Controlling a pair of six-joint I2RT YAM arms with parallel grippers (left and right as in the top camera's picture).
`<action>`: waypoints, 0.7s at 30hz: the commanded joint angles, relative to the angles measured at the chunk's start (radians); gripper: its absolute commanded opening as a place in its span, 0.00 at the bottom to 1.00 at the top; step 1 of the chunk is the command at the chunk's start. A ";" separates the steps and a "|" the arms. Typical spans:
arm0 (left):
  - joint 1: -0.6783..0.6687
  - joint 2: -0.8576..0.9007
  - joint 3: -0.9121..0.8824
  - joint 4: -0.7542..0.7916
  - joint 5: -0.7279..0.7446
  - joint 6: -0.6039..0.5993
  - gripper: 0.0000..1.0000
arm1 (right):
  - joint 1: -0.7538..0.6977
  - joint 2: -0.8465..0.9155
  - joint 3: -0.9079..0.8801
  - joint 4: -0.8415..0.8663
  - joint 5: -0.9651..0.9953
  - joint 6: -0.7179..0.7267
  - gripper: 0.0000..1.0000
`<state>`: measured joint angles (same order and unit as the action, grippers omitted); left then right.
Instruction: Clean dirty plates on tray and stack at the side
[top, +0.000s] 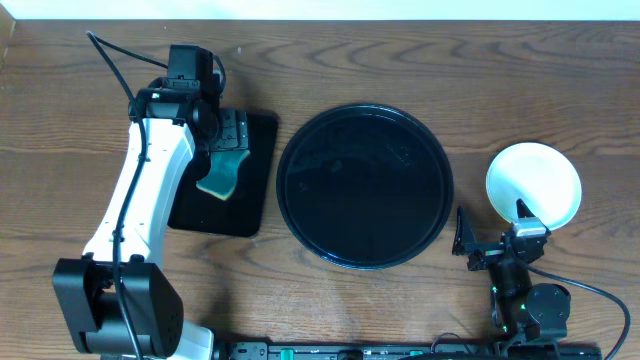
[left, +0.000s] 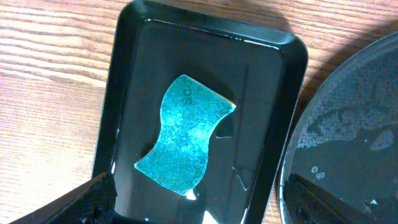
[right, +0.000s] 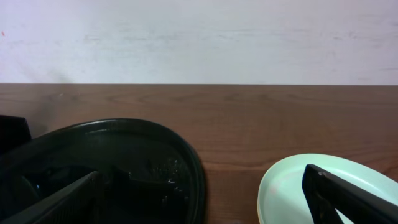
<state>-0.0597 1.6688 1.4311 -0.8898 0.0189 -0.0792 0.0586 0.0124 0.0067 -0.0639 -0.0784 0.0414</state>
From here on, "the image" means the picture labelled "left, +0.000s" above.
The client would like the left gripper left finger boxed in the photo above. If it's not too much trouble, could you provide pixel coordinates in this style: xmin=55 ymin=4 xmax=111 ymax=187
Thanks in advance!
xmin=11 ymin=172 xmax=117 ymax=224

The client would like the black rectangular tray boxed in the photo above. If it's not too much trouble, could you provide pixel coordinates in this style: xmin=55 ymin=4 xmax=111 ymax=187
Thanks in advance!
xmin=93 ymin=1 xmax=308 ymax=223

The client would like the black round tray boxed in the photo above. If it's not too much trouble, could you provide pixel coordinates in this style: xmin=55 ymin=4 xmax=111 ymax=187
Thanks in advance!
xmin=278 ymin=34 xmax=397 ymax=223

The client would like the green yellow sponge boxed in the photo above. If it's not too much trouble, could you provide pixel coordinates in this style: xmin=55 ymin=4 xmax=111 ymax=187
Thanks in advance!
xmin=134 ymin=75 xmax=236 ymax=196

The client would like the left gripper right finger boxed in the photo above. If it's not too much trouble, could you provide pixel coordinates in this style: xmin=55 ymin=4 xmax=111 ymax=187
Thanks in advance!
xmin=283 ymin=174 xmax=376 ymax=224

